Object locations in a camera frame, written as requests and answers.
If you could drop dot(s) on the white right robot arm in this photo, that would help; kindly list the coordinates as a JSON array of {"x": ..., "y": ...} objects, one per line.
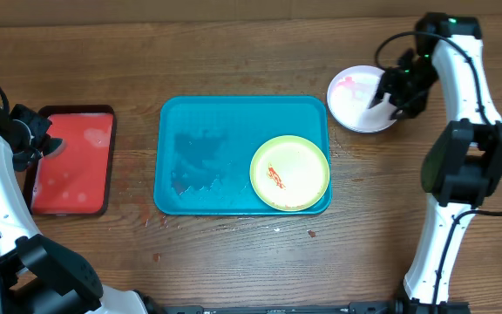
[{"x": 462, "y": 173}]

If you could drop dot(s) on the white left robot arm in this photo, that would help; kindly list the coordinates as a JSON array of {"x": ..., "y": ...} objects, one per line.
[{"x": 38, "y": 275}]

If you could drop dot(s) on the yellow-green plate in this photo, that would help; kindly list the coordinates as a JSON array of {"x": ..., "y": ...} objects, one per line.
[{"x": 289, "y": 173}]

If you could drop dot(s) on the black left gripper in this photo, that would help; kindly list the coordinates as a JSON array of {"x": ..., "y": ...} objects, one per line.
[{"x": 41, "y": 123}]

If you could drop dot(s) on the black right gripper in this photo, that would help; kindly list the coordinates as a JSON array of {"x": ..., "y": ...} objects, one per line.
[{"x": 404, "y": 107}]

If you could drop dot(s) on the white plate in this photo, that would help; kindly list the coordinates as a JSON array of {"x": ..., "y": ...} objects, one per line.
[{"x": 349, "y": 95}]

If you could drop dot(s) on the teal plastic tray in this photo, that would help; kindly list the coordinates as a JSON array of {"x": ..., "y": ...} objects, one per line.
[{"x": 206, "y": 145}]

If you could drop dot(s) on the orange and green sponge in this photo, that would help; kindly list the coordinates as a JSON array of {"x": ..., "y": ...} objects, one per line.
[{"x": 54, "y": 147}]

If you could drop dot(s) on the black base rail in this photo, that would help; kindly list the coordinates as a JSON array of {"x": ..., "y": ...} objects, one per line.
[{"x": 380, "y": 307}]

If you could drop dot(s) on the dark tray with red water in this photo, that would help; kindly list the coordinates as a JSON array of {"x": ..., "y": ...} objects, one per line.
[{"x": 76, "y": 181}]

